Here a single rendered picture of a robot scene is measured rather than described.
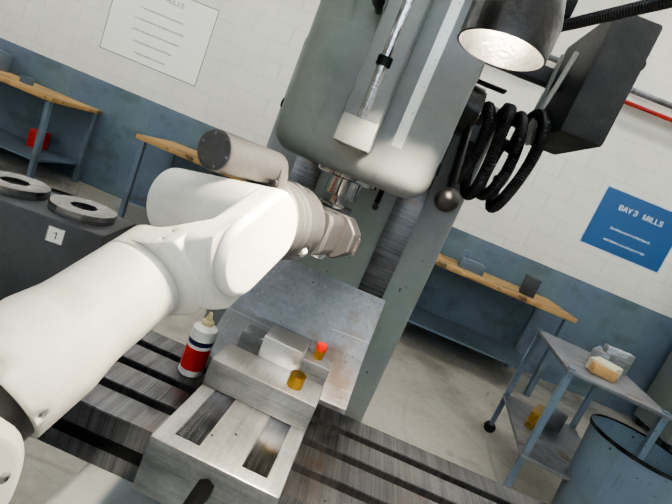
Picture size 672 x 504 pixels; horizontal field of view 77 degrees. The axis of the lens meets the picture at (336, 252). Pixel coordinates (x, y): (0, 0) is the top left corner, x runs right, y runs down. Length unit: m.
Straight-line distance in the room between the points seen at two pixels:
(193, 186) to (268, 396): 0.31
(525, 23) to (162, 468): 0.52
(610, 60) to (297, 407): 0.74
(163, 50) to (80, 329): 5.34
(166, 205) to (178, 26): 5.20
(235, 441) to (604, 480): 2.25
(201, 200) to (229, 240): 0.07
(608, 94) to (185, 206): 0.72
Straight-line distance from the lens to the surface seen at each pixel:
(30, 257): 0.72
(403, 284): 0.98
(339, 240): 0.52
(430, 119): 0.50
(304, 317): 0.96
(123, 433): 0.65
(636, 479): 2.59
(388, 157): 0.49
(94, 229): 0.69
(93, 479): 0.68
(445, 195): 0.51
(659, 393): 5.80
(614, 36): 0.90
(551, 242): 5.17
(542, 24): 0.37
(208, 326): 0.71
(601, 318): 5.55
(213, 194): 0.36
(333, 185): 0.57
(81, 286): 0.29
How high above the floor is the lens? 1.31
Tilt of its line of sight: 11 degrees down
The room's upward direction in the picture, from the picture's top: 23 degrees clockwise
